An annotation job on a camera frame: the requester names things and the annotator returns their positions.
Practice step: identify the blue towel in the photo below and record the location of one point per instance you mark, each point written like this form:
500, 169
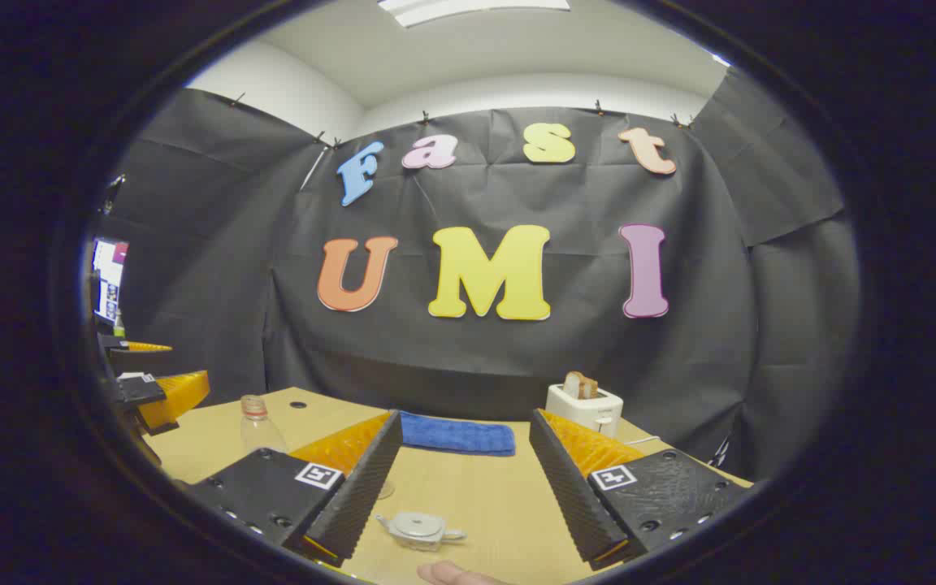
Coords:
460, 435

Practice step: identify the black backdrop cloth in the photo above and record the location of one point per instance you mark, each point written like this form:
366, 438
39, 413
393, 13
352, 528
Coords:
476, 357

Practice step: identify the clear plastic water bottle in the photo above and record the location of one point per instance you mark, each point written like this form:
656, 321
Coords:
261, 431

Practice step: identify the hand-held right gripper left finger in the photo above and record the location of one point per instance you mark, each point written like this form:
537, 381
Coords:
362, 496

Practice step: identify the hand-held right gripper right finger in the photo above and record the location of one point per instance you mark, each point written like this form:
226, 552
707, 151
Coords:
569, 496

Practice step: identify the computer monitor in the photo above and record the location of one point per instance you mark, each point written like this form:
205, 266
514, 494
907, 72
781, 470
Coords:
109, 280

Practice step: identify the white toaster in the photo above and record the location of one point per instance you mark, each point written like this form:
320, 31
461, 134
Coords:
590, 410

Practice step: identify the white teacup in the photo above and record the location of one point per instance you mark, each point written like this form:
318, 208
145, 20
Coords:
415, 545

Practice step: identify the green bottle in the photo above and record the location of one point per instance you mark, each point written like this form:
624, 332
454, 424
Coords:
119, 325

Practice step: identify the bread slice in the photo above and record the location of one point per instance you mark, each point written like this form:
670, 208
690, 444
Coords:
580, 386

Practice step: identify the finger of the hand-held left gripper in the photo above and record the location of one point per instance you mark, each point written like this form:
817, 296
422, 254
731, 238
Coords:
147, 347
179, 394

